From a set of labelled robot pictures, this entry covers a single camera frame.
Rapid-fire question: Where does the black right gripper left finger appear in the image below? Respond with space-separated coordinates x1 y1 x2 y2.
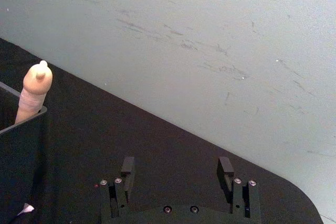
99 156 135 219

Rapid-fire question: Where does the black table cloth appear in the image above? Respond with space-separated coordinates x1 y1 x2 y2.
0 37 325 224

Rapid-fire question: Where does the plain pale wall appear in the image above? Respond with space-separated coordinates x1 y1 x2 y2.
0 0 336 224

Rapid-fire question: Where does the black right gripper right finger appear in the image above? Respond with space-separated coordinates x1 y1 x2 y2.
216 156 261 219

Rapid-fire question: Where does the black rack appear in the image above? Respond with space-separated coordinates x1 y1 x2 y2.
0 81 49 224

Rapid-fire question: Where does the pale orange tool handle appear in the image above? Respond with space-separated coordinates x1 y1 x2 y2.
14 60 54 125

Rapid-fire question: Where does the small white plastic piece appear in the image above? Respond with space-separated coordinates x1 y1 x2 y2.
16 203 35 217

